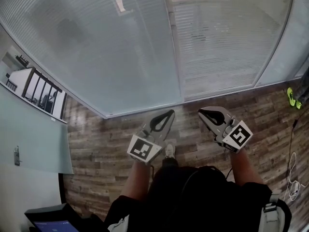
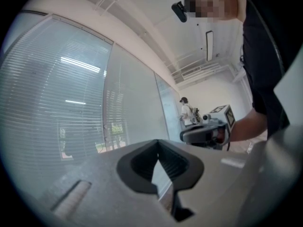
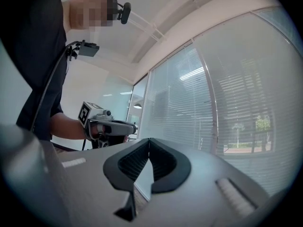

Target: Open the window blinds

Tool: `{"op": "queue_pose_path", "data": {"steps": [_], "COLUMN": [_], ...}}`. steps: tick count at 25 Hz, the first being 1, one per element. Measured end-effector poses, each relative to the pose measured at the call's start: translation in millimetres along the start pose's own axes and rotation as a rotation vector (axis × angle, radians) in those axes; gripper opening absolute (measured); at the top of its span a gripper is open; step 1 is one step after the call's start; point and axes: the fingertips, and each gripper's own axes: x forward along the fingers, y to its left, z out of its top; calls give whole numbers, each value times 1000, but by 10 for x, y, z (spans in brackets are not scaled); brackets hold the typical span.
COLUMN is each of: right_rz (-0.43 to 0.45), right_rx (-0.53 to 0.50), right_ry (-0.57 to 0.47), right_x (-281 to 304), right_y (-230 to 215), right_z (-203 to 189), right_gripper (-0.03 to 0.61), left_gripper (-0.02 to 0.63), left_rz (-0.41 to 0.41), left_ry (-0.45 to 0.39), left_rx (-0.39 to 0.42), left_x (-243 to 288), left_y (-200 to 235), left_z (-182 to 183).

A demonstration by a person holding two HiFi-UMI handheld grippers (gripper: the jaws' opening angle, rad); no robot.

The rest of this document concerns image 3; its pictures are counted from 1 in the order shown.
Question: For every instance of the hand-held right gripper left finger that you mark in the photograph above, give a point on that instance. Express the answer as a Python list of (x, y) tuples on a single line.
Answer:
[(90, 185)]

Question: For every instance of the person's left forearm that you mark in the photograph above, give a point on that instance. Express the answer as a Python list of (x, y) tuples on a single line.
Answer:
[(66, 126)]

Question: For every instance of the grey metal window post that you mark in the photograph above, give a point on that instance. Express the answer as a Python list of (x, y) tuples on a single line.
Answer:
[(210, 91)]

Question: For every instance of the black chest camera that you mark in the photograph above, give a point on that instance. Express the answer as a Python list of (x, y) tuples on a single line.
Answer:
[(88, 48)]

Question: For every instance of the white ceiling pipe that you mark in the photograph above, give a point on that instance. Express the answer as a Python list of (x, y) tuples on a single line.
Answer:
[(151, 28)]

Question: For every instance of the person's left hand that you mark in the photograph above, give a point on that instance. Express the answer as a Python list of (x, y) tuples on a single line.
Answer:
[(97, 131)]

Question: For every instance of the person's head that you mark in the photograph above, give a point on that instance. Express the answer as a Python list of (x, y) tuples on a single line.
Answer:
[(80, 11)]

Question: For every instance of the black pendant lamp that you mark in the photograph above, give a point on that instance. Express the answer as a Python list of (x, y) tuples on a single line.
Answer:
[(137, 106)]

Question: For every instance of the person's black shirt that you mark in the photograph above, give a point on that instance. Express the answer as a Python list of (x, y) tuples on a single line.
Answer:
[(35, 55)]

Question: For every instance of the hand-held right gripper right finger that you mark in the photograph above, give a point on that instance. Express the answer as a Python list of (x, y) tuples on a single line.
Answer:
[(201, 197)]

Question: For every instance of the frosted glass door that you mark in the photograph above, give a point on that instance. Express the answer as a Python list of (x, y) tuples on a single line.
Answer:
[(113, 103)]

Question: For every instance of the black head camera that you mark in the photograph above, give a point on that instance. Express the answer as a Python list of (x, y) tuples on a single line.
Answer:
[(125, 13)]

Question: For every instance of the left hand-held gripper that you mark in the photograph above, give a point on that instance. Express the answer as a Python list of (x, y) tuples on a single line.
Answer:
[(91, 112)]

